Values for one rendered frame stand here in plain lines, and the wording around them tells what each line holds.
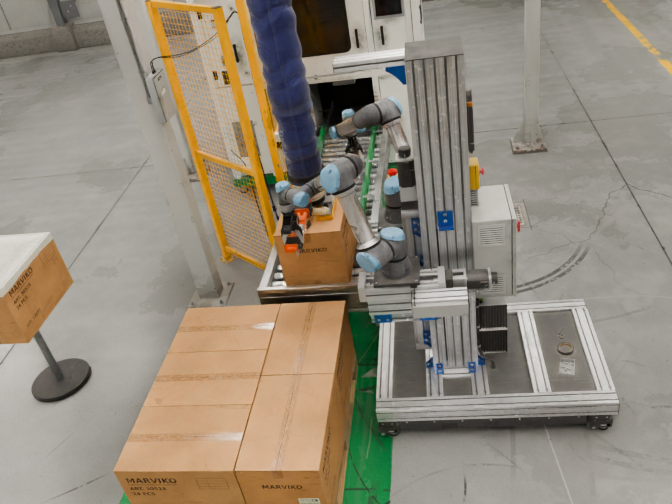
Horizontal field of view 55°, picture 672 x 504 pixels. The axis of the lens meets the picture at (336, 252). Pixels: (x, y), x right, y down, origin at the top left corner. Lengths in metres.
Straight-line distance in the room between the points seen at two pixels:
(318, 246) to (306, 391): 0.91
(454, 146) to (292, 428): 1.53
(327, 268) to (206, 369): 0.92
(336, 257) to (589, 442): 1.70
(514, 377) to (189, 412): 1.76
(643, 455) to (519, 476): 0.64
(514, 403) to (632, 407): 0.70
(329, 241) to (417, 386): 0.97
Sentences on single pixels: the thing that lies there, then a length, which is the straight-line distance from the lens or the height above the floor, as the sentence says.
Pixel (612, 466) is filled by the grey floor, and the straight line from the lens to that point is 3.74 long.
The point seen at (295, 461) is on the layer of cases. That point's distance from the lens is 3.10.
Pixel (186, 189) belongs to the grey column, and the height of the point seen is 0.95.
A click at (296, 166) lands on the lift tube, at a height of 1.28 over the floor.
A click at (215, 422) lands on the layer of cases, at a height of 0.54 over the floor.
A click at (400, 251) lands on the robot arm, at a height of 1.18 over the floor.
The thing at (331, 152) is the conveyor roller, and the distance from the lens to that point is 5.62.
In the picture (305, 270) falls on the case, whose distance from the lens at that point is 3.94.
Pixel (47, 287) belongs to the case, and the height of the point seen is 0.77.
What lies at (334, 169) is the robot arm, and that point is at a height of 1.64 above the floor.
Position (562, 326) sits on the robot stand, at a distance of 4.13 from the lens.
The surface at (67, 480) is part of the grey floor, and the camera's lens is 4.28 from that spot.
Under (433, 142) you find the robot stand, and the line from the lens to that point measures 3.00.
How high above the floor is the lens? 2.93
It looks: 34 degrees down
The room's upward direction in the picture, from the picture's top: 11 degrees counter-clockwise
